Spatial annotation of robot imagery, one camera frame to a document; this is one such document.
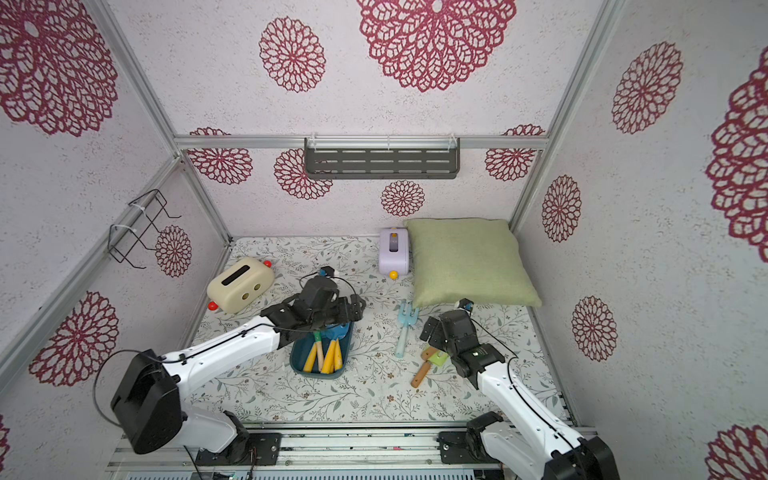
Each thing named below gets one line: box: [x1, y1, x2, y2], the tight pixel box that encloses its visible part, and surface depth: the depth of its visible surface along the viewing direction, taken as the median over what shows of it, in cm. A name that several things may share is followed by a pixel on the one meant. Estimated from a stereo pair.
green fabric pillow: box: [404, 217, 542, 308], surface depth 99 cm
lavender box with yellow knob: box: [378, 228, 410, 280], surface depth 107 cm
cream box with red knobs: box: [207, 257, 275, 314], surface depth 98 cm
